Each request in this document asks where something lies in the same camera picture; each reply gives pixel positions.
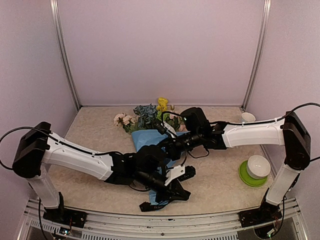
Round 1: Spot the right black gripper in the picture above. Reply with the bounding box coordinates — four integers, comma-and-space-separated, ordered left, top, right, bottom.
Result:
158, 129, 202, 159

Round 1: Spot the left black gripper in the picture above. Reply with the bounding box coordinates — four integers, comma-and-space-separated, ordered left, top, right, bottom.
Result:
135, 169, 189, 204

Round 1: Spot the pink fake rose bunch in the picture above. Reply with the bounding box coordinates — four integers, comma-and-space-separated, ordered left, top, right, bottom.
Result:
163, 113, 186, 132

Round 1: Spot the black ribbon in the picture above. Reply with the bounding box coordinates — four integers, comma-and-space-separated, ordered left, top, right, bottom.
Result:
139, 191, 173, 213

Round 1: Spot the yellow fake flower stem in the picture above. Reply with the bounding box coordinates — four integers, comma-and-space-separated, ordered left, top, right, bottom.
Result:
156, 97, 169, 119

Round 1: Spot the light blue ceramic mug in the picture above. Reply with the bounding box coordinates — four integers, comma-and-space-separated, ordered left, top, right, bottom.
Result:
241, 112, 256, 123

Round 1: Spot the blue fake rose bunch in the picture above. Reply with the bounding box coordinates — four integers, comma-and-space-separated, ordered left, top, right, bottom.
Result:
133, 104, 158, 130

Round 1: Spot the blue wrapping paper sheet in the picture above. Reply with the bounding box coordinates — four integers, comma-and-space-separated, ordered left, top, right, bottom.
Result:
131, 129, 191, 212

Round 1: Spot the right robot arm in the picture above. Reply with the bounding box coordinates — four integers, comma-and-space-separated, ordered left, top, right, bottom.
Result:
159, 107, 311, 228

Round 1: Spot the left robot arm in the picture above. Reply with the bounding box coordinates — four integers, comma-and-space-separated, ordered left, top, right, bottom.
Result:
12, 121, 196, 228

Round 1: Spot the green plate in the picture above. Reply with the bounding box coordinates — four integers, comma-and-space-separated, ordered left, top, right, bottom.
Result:
238, 160, 268, 188

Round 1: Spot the white ceramic bowl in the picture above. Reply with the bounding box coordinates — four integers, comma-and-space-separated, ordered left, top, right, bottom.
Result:
246, 155, 271, 180

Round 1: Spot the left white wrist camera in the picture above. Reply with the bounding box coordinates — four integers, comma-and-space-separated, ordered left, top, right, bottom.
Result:
164, 165, 196, 186

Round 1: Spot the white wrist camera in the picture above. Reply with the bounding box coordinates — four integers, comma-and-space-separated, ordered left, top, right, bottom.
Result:
164, 165, 196, 186
155, 119, 178, 138

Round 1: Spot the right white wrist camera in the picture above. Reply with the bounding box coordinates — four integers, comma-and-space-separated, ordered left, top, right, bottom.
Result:
155, 119, 178, 138

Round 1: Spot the front aluminium rail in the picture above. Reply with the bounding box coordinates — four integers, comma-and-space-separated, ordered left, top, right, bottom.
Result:
17, 198, 308, 240

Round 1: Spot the right aluminium frame post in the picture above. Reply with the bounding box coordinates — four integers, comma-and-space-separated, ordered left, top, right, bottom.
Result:
241, 0, 272, 111

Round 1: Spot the aluminium frame post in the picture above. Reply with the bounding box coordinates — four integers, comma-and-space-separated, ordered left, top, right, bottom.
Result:
49, 0, 82, 112
241, 0, 272, 111

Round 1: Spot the left aluminium frame post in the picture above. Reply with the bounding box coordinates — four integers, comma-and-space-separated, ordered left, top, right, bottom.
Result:
49, 0, 82, 112

